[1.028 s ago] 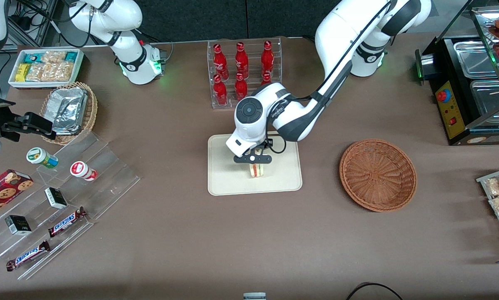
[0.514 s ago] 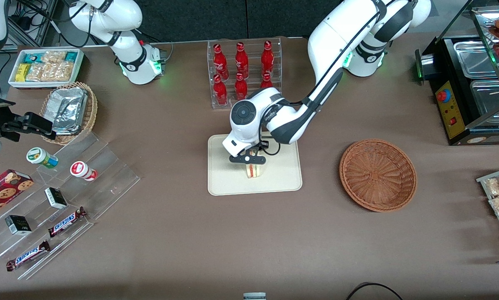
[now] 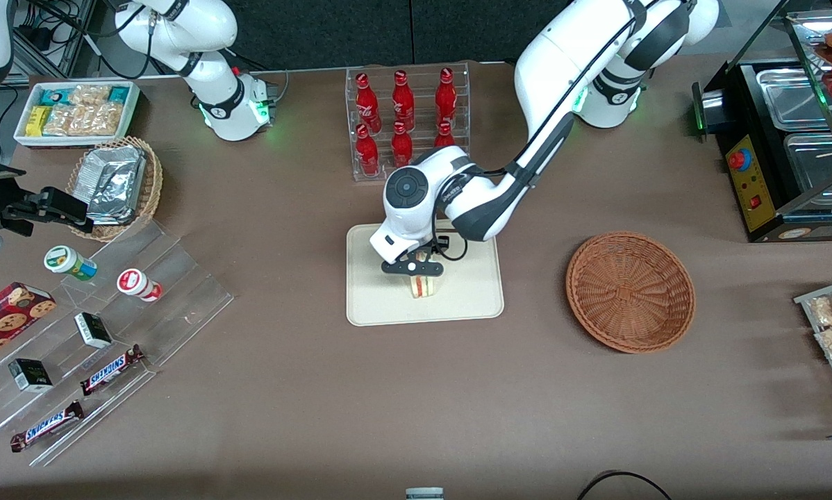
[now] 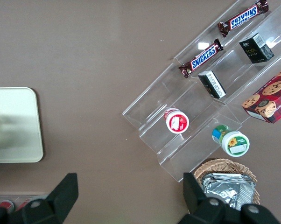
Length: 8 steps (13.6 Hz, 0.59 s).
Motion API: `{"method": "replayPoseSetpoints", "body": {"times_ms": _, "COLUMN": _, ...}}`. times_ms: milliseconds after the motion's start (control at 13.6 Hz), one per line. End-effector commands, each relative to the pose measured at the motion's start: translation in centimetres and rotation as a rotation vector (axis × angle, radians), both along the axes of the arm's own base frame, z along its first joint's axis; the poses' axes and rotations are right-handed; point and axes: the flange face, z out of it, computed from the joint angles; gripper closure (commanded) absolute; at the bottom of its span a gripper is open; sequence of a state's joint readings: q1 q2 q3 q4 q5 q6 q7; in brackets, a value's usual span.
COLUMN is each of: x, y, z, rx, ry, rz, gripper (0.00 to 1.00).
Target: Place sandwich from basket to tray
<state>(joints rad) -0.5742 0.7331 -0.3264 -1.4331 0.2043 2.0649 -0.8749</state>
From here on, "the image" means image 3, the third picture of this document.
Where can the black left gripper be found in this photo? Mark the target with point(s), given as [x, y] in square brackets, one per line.
[438, 248]

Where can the triangle sandwich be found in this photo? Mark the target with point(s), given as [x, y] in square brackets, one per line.
[423, 286]

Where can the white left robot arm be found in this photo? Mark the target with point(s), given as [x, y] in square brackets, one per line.
[562, 48]

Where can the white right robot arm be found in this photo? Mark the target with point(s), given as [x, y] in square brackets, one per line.
[211, 76]

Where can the cream plastic tray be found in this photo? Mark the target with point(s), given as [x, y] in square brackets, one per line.
[471, 292]

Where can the white snack tray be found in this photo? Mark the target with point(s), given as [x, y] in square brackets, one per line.
[21, 135]

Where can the light wicker basket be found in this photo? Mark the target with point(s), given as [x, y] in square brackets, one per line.
[151, 187]

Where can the brown wicker basket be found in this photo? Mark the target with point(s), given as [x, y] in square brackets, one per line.
[631, 292]

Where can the grey snack rack tray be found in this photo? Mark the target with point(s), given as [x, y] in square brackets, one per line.
[805, 302]

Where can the green sunflower yoghurt cup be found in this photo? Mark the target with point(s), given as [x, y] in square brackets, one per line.
[65, 260]

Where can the silver foil packet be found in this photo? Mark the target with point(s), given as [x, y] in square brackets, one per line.
[114, 184]

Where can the yellow snack bar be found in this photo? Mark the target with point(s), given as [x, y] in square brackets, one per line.
[38, 121]

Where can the red lid yoghurt cup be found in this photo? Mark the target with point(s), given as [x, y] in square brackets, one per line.
[135, 283]

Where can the teal snack packet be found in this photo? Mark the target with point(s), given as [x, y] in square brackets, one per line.
[56, 95]
[119, 95]

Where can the red cola bottle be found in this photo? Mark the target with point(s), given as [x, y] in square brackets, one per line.
[403, 104]
[367, 154]
[446, 97]
[367, 104]
[401, 147]
[444, 137]

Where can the red tartan cookie box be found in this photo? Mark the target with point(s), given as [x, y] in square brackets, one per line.
[6, 319]

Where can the small black carton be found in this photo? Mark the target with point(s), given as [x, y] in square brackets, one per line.
[30, 375]
[93, 330]

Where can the clear acrylic step shelf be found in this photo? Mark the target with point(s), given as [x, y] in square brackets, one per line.
[187, 292]

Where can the brown Snickers bar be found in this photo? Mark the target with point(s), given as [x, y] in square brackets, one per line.
[46, 427]
[110, 371]

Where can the clear acrylic bottle rack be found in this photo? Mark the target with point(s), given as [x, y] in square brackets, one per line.
[423, 76]

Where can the small grey object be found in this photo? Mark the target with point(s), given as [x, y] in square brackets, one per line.
[424, 494]

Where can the black food warmer display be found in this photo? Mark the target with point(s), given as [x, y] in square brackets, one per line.
[753, 187]

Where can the steel warmer pan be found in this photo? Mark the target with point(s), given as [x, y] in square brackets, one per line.
[791, 97]
[815, 163]

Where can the aluminium frame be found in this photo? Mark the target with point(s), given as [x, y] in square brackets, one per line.
[79, 35]

